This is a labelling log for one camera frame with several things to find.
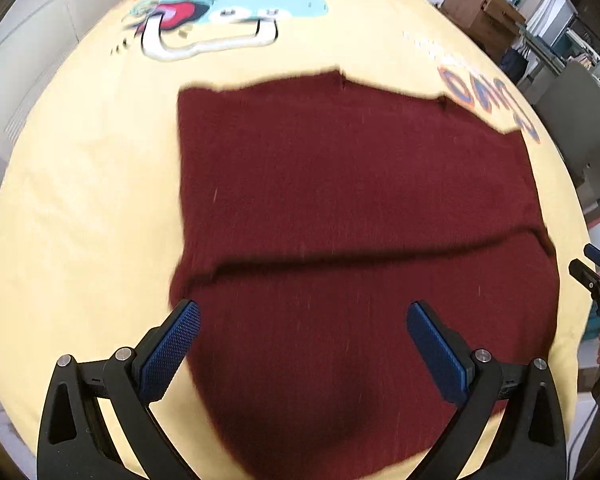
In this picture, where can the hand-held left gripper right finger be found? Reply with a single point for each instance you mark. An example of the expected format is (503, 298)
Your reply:
(437, 347)

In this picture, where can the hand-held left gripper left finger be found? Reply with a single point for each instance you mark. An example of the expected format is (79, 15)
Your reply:
(172, 347)

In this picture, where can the dark red knit sweater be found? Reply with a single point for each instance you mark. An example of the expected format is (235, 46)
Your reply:
(355, 185)

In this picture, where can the grey office chair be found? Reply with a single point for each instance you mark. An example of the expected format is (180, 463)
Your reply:
(575, 110)

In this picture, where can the yellow printed blanket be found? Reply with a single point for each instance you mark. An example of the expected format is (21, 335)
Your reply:
(95, 185)

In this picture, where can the dark bag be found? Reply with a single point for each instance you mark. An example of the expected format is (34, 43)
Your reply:
(514, 67)

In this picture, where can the wooden cabinet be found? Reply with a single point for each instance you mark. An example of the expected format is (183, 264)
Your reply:
(480, 15)

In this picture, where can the white wardrobe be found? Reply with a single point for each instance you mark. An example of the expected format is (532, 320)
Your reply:
(40, 25)

